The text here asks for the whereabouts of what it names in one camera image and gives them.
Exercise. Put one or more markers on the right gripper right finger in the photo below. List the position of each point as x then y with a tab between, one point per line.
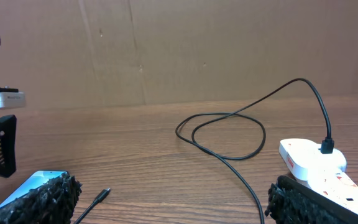
289	202

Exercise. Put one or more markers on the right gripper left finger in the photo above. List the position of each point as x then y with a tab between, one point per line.
53	202

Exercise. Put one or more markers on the blue Galaxy smartphone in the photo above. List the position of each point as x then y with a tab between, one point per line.
37	179

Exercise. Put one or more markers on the white charger adapter plug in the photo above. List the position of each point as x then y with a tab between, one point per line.
303	158

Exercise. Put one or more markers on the white power strip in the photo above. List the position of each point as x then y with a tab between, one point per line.
336	186

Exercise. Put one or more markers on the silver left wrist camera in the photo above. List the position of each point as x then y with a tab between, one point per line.
12	100

